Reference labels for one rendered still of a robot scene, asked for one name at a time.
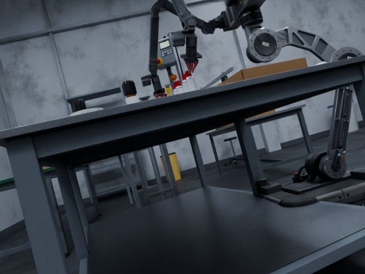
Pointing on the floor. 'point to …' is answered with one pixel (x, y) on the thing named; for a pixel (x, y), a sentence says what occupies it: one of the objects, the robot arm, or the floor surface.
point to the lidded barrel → (350, 118)
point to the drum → (173, 166)
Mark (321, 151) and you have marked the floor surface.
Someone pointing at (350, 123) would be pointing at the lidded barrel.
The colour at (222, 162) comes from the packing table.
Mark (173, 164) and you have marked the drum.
